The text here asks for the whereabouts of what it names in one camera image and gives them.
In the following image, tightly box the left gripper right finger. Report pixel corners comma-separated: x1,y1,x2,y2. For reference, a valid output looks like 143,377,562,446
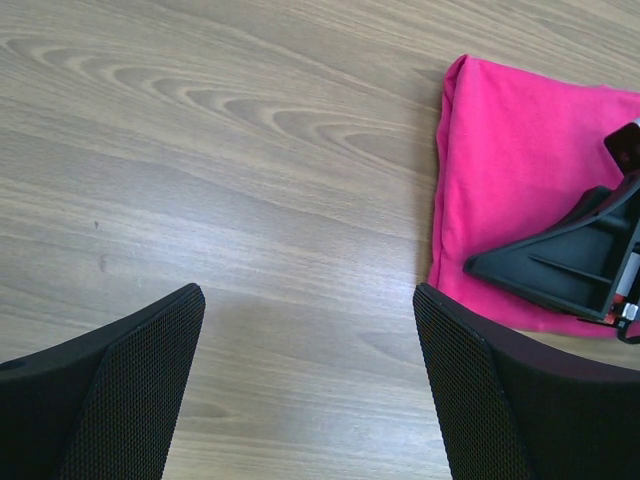
413,283,639,479

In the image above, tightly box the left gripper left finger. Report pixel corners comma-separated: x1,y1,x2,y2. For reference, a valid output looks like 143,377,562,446
1,283,205,479

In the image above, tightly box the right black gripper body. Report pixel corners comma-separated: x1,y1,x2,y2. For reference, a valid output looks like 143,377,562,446
604,119,639,345

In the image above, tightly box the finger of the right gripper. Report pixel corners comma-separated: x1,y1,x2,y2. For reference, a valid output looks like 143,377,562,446
464,184,639,321

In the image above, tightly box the magenta t-shirt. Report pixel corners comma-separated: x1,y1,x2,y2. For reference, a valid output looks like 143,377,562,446
428,55,639,338

